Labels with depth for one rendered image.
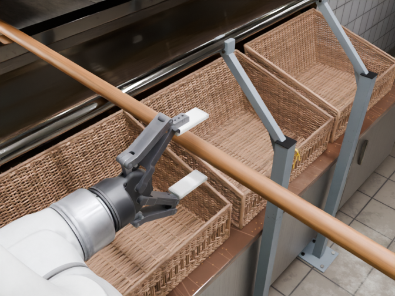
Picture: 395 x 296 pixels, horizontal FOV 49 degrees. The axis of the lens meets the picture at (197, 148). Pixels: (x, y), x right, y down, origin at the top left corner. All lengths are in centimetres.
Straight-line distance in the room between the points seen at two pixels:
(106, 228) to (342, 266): 164
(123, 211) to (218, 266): 74
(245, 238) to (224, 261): 11
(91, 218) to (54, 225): 5
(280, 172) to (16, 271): 90
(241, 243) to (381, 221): 114
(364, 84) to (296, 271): 93
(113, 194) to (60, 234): 9
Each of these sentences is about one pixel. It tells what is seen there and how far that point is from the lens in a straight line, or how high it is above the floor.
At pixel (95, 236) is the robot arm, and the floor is 120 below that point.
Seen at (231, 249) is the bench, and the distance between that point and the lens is 136.
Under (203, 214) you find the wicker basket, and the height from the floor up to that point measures 61.
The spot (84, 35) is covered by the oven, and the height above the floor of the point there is 113.
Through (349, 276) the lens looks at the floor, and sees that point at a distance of 211.
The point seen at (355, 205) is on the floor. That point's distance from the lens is 241.
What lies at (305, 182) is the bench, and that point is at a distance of 160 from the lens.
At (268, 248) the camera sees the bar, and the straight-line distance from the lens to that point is 143.
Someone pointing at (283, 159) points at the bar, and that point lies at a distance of 116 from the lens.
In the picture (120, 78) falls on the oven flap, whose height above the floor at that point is 96.
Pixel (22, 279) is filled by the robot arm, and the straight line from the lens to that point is 39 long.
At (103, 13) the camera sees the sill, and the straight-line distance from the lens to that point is 132.
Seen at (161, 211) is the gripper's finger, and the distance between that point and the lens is 73.
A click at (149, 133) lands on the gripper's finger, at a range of 63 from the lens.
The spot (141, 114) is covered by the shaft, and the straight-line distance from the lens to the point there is 80.
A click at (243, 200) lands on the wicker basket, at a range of 131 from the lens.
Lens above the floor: 165
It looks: 39 degrees down
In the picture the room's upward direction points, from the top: straight up
